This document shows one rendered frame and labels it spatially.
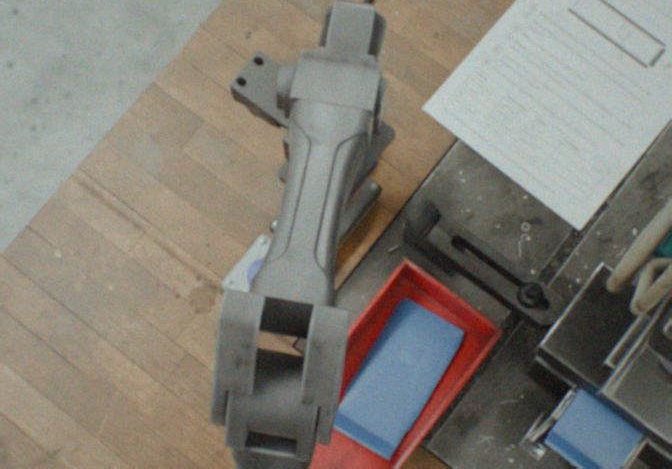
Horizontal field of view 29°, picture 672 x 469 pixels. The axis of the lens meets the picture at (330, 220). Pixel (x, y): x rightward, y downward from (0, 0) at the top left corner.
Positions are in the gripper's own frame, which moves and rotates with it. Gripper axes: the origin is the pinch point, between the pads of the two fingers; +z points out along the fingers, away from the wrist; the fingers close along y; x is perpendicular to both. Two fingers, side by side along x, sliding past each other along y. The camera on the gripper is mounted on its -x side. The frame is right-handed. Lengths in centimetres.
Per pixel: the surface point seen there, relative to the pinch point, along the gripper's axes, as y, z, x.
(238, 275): 13.0, 3.7, -2.5
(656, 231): -3.7, -31.7, 27.0
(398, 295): 4.3, 6.3, 11.2
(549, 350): 2.6, -6.9, 26.4
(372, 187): -2.5, 3.7, 2.6
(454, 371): 7.1, 6.2, 20.4
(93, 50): -16, 97, -69
